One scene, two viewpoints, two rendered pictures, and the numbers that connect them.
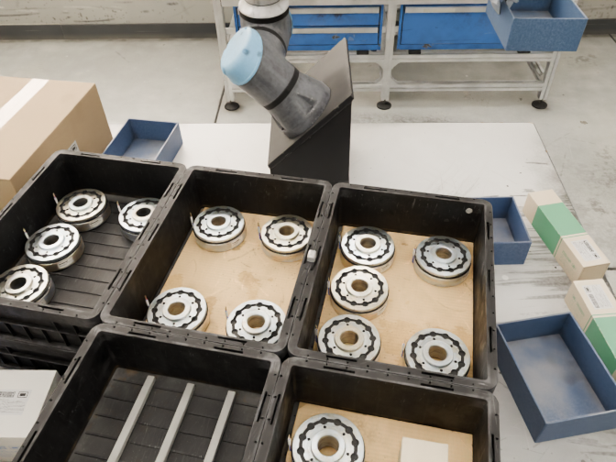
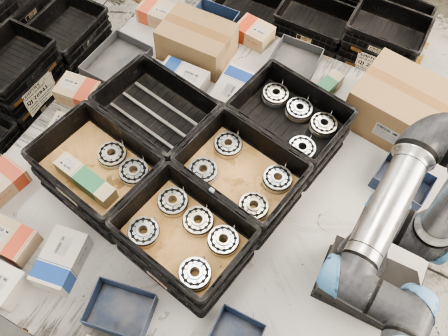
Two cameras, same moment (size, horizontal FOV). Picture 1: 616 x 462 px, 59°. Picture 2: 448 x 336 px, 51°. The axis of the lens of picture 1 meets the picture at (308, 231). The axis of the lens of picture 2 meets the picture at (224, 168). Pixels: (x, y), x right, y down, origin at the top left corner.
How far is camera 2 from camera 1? 129 cm
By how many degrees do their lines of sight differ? 62
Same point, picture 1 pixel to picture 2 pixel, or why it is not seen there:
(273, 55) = not seen: hidden behind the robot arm
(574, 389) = (111, 321)
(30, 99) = (436, 110)
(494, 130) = not seen: outside the picture
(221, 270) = (249, 173)
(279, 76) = not seen: hidden behind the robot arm
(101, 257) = (286, 128)
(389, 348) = (163, 220)
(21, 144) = (383, 100)
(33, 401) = (223, 98)
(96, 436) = (189, 109)
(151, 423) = (184, 125)
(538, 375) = (128, 310)
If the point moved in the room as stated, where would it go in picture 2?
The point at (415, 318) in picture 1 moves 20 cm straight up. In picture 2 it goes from (171, 241) to (167, 216)
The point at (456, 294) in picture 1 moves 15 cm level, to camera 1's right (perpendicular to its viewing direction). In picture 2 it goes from (173, 270) to (149, 314)
